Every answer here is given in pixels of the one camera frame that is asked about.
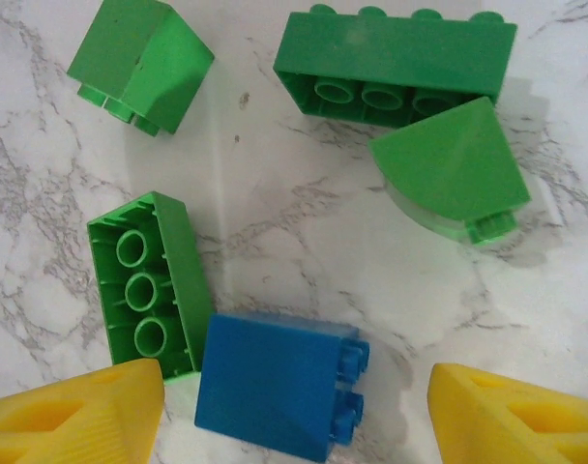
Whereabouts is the long light green lego brick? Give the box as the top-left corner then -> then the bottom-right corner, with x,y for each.
86,190 -> 217,386

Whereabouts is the small green lego brick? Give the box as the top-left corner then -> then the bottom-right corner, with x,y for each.
65,0 -> 217,137

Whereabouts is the curved green lego brick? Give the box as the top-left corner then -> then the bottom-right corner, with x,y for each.
368,95 -> 532,248

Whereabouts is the blue lego brick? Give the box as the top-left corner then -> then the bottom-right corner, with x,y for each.
193,312 -> 372,464

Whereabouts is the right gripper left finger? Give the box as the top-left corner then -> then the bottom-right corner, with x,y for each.
0,360 -> 165,464

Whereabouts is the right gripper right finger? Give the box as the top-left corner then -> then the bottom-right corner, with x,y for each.
427,362 -> 588,464

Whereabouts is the long dark green lego brick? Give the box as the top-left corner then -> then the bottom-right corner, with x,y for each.
273,2 -> 519,131

